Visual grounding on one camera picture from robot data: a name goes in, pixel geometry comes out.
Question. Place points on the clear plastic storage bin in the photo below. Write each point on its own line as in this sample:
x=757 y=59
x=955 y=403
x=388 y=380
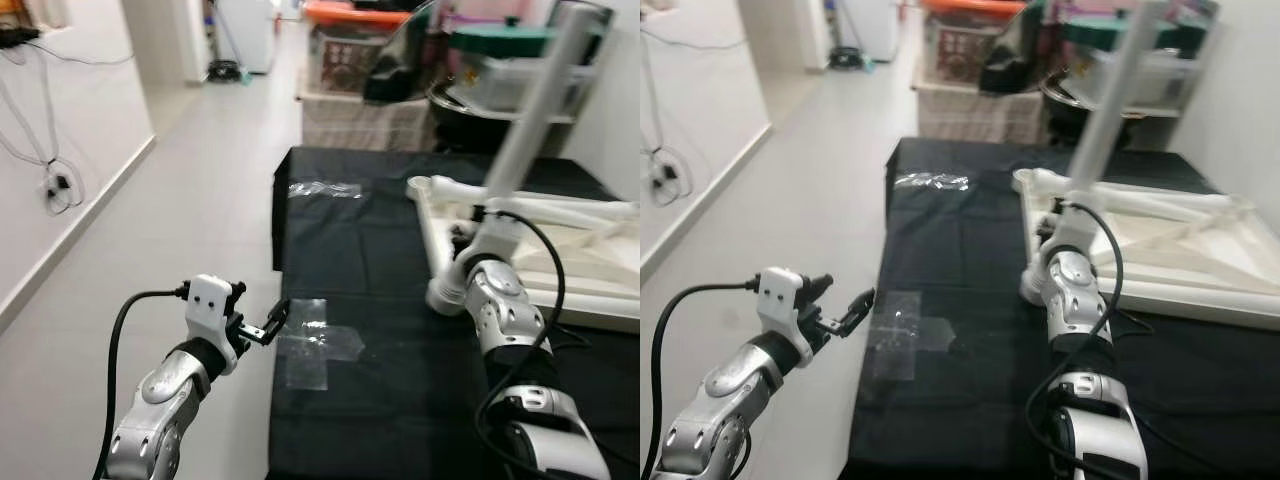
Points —
x=1160 y=80
x=500 y=85

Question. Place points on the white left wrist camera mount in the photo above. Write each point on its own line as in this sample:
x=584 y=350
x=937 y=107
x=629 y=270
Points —
x=778 y=295
x=210 y=300

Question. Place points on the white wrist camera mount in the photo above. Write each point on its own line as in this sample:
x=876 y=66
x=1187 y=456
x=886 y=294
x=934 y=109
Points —
x=495 y=235
x=778 y=295
x=1072 y=228
x=210 y=300

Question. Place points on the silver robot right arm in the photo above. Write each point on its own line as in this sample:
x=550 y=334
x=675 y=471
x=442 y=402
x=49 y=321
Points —
x=505 y=310
x=1075 y=300

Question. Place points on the black tablecloth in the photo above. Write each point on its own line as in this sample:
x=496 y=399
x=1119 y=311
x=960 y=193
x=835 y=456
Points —
x=950 y=430
x=400 y=420

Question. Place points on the white plastic children table top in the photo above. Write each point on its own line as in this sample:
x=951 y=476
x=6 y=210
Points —
x=600 y=250
x=1200 y=250

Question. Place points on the mop with teal head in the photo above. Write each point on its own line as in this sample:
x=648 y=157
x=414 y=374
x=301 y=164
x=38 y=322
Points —
x=868 y=66
x=246 y=78

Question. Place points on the black power plug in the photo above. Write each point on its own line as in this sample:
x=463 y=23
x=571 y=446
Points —
x=668 y=178
x=58 y=185

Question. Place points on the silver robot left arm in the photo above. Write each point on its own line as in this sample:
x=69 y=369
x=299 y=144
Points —
x=720 y=400
x=160 y=400

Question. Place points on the orange lid storage box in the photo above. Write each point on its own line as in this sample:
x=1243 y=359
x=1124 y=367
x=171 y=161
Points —
x=960 y=45
x=345 y=50

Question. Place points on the clear tape strip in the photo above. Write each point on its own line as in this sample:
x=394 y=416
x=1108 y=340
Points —
x=930 y=181
x=325 y=189

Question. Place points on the patterned cloth covered table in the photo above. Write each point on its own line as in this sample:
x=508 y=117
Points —
x=360 y=125
x=975 y=115

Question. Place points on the black wok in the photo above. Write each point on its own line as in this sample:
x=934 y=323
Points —
x=1070 y=115
x=470 y=125

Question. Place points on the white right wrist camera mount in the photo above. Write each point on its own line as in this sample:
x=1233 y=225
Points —
x=495 y=235
x=1072 y=228

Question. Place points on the pink plastic container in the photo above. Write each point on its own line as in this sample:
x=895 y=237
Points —
x=490 y=10
x=1090 y=8

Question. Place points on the dark green pot lid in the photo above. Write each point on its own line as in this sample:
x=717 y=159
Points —
x=1095 y=32
x=500 y=38

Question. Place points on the white chest freezer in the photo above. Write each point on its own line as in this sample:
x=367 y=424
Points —
x=250 y=35
x=870 y=28

